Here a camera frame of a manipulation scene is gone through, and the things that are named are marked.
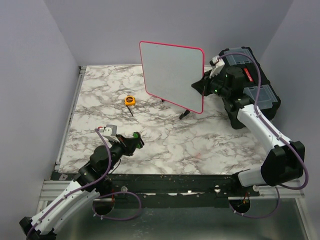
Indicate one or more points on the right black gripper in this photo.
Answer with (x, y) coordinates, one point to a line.
(202, 86)

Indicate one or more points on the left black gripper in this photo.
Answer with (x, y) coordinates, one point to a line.
(129, 145)

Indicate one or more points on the pink framed whiteboard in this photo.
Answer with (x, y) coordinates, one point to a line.
(169, 70)

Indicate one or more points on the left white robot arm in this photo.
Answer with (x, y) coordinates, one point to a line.
(89, 183)

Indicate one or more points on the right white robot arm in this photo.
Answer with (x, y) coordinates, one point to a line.
(284, 158)

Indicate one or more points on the yellow tape measure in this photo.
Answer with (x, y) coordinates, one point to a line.
(130, 101)

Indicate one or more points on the black plastic toolbox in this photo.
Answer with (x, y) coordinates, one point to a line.
(257, 87)

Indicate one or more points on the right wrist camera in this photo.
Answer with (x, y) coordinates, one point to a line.
(217, 64)

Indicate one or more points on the wire whiteboard stand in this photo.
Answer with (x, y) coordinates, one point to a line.
(183, 112)

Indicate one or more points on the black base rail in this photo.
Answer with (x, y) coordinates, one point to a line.
(136, 191)

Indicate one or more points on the aluminium side rail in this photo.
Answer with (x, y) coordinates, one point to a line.
(82, 71)

